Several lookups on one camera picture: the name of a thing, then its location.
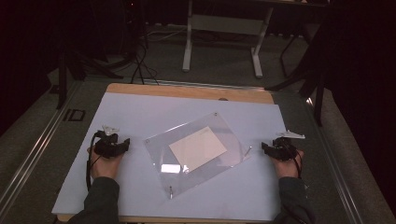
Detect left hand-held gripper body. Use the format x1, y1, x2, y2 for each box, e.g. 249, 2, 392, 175
92, 125, 125, 160

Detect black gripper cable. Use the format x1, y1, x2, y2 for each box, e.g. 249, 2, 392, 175
86, 132, 104, 191
290, 148, 304, 180

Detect person's left hand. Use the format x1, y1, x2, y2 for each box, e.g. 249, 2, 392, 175
88, 147, 124, 180

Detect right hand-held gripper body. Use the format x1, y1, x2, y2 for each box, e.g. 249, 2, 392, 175
272, 130, 306, 162

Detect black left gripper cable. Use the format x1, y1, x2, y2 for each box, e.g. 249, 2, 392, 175
86, 132, 104, 191

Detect white board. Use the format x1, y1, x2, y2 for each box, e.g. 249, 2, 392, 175
50, 91, 289, 222

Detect white card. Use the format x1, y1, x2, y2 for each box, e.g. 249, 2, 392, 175
168, 125, 228, 173

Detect black chair frame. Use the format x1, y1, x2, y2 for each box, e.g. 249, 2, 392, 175
264, 31, 332, 127

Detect clear acrylic frame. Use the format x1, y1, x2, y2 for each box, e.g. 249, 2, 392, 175
143, 111, 252, 200

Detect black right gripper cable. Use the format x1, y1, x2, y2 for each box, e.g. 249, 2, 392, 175
290, 148, 304, 180

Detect white cable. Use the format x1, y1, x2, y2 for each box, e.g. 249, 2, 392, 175
141, 26, 188, 42

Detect dark curtain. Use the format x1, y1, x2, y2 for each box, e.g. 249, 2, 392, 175
0, 0, 64, 136
325, 0, 396, 217

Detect aluminium floor rail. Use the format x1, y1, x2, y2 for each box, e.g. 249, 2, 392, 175
0, 80, 82, 214
303, 96, 366, 224
134, 78, 265, 91

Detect black floor cables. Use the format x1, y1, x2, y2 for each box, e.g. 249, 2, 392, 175
130, 31, 161, 86

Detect white metal desk frame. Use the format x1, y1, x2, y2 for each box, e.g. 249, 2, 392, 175
181, 0, 275, 78

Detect black stand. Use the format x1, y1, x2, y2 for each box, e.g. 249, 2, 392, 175
55, 46, 124, 110

